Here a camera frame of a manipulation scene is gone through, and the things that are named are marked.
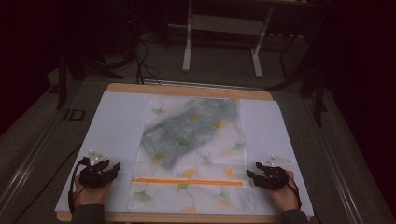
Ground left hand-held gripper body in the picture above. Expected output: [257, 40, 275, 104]
[78, 148, 110, 189]

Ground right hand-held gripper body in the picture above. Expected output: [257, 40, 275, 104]
[261, 154, 294, 191]

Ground translucent leaf-print zipper bag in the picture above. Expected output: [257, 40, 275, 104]
[126, 94, 256, 215]

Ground person's left hand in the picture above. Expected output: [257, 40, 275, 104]
[72, 175, 114, 208]

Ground person's right hand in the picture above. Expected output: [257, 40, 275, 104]
[263, 170, 302, 213]

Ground white foam board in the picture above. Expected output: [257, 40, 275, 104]
[54, 91, 315, 217]

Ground dark floor socket plate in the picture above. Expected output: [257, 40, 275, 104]
[63, 108, 86, 122]

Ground blue-green patterned cloth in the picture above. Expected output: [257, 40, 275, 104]
[139, 97, 239, 171]

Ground black metal stand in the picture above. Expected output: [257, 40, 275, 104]
[55, 46, 125, 110]
[266, 34, 330, 128]

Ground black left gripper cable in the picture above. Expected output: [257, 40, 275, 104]
[67, 156, 92, 216]

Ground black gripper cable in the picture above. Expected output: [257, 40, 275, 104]
[67, 156, 92, 216]
[287, 174, 304, 210]

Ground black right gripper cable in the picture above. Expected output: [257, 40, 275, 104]
[287, 174, 304, 210]

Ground metal floor rail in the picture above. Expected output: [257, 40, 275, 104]
[306, 99, 365, 224]
[0, 108, 68, 213]

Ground black floor cables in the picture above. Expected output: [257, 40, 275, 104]
[133, 39, 163, 87]

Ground white metal stand frame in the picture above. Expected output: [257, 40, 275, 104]
[181, 0, 276, 79]

